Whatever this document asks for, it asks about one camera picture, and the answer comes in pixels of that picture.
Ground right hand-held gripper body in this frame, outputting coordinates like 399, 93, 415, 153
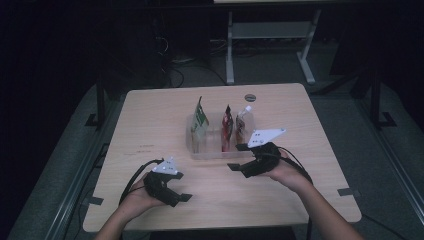
239, 127, 288, 179

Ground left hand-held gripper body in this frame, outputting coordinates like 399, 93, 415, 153
143, 156, 184, 208

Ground small clear snack packet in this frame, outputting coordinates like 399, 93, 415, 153
235, 105, 253, 146

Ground red black snack packet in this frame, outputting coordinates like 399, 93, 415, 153
220, 104, 235, 153

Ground clear plastic container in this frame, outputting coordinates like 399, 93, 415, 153
184, 111, 258, 160

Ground green white snack packet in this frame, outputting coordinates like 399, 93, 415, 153
190, 95, 210, 153

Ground person's left hand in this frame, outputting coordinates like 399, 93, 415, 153
120, 173, 168, 218

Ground person's right hand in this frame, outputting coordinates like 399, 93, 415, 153
264, 147, 315, 195

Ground grey tape strip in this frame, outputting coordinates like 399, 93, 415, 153
81, 196, 105, 206
337, 187, 362, 198

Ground black metal stand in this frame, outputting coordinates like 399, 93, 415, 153
84, 75, 108, 130
369, 70, 398, 130

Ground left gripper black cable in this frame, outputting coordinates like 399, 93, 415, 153
118, 157, 165, 206

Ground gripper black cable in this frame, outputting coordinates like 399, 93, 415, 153
278, 146, 315, 240
118, 157, 165, 206

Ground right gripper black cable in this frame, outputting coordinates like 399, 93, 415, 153
278, 146, 315, 240

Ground black floor cables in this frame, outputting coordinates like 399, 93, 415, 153
162, 56, 228, 88

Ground white metal desk frame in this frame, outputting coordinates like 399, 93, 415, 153
225, 9, 323, 86

